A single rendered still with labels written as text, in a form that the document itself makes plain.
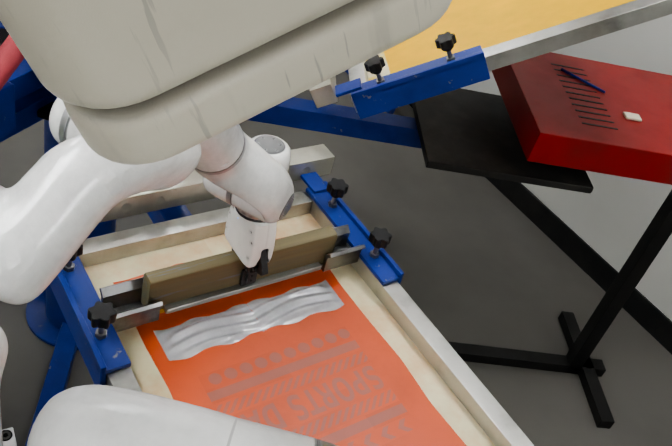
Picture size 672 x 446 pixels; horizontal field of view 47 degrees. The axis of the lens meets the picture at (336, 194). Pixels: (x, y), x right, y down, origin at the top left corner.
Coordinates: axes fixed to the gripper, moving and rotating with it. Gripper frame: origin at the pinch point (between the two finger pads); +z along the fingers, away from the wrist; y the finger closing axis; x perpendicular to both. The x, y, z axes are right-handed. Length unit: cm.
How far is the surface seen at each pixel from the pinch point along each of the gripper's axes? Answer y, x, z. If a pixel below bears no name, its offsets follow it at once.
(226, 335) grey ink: 9.1, -7.2, 5.4
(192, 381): 15.4, -16.5, 5.9
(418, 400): 34.2, 17.9, 6.0
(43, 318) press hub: -85, -12, 101
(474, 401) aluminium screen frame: 39.9, 25.1, 2.9
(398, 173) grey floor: -115, 156, 103
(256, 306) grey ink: 4.9, 1.0, 5.6
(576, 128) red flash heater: -8, 97, -8
